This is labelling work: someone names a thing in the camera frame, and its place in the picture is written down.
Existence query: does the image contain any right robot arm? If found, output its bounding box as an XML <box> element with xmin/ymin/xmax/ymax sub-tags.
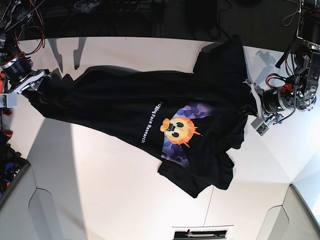
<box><xmin>0</xmin><ymin>0</ymin><xmax>52</xmax><ymax>94</ymax></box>

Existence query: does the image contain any black power strip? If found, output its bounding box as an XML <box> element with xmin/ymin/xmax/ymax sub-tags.
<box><xmin>110</xmin><ymin>0</ymin><xmax>141</xmax><ymax>12</ymax></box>

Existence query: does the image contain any grey cable bundle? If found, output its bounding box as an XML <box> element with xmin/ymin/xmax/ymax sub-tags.
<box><xmin>282</xmin><ymin>0</ymin><xmax>305</xmax><ymax>27</ymax></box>

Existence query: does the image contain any orange handled tool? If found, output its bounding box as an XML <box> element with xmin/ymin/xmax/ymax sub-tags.
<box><xmin>0</xmin><ymin>72</ymin><xmax>13</xmax><ymax>138</ymax></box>

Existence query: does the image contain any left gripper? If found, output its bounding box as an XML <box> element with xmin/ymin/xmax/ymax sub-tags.
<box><xmin>238</xmin><ymin>79</ymin><xmax>288</xmax><ymax>127</ymax></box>

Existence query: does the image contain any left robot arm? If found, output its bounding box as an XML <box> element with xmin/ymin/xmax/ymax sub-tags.
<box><xmin>246</xmin><ymin>0</ymin><xmax>320</xmax><ymax>135</ymax></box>

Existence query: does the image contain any black printed t-shirt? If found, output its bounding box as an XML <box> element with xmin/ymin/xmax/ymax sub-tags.
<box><xmin>23</xmin><ymin>35</ymin><xmax>256</xmax><ymax>198</ymax></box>

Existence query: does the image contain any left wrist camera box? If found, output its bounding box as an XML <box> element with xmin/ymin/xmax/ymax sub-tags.
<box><xmin>251</xmin><ymin>118</ymin><xmax>270</xmax><ymax>137</ymax></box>

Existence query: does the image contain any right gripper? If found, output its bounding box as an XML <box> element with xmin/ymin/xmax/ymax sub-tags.
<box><xmin>4</xmin><ymin>69</ymin><xmax>53</xmax><ymax>95</ymax></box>

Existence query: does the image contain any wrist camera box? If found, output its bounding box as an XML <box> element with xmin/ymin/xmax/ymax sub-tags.
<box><xmin>0</xmin><ymin>92</ymin><xmax>18</xmax><ymax>108</ymax></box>
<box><xmin>251</xmin><ymin>118</ymin><xmax>270</xmax><ymax>137</ymax></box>

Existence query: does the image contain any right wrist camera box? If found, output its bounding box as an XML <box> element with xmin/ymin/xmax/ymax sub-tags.
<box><xmin>0</xmin><ymin>92</ymin><xmax>18</xmax><ymax>108</ymax></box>

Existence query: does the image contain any black white label plate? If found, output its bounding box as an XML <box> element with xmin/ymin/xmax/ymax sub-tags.
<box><xmin>172</xmin><ymin>225</ymin><xmax>234</xmax><ymax>240</ymax></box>

